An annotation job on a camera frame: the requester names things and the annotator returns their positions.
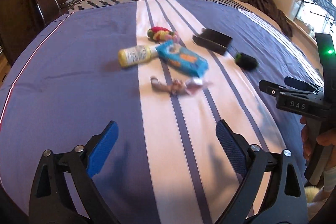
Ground purple white striped bedspread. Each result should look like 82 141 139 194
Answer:
1 0 323 223

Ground metal drying rack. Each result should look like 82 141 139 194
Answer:
296 0 335 36

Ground right hand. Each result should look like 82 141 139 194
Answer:
299 116 336 162

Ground colourful hair ties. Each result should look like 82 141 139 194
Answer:
146 26 181 44

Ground yellow lotion bottle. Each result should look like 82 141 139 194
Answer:
118 46 158 68

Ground blue snack packet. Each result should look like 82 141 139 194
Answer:
156 40 209 78

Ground black green small object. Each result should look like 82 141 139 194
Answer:
235 53 259 71

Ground pink wrapper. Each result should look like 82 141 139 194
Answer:
150 77 213 96

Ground black box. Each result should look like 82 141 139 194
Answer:
193 28 232 55

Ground cream fluffy blanket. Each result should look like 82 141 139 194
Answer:
305 186 326 211

